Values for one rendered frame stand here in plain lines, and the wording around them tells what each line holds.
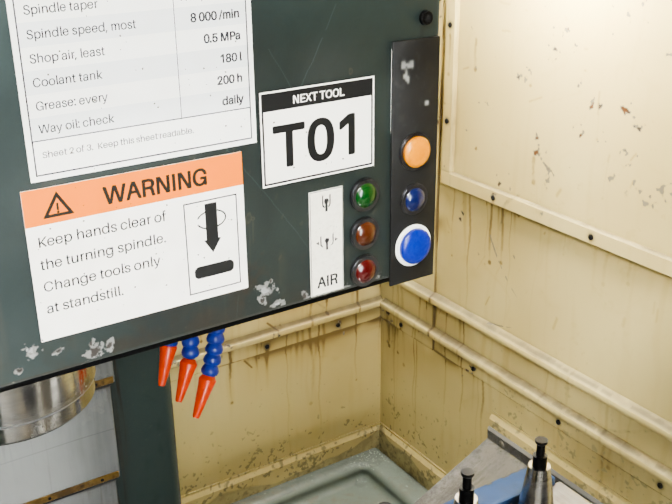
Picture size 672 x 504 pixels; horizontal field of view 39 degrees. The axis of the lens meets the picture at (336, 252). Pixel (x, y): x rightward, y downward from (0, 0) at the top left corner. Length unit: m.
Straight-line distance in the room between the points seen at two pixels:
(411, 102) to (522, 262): 1.07
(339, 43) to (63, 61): 0.20
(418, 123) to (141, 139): 0.23
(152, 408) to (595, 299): 0.75
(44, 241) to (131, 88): 0.11
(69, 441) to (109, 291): 0.83
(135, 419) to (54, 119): 0.98
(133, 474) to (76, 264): 0.98
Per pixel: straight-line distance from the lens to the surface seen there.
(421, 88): 0.76
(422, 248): 0.79
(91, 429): 1.49
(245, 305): 0.72
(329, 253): 0.75
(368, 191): 0.74
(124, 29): 0.63
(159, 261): 0.68
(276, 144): 0.69
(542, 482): 1.16
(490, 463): 1.97
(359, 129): 0.73
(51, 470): 1.50
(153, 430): 1.58
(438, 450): 2.19
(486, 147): 1.79
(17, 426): 0.84
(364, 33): 0.72
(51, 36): 0.62
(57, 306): 0.66
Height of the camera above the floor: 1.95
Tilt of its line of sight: 22 degrees down
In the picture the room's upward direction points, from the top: 1 degrees counter-clockwise
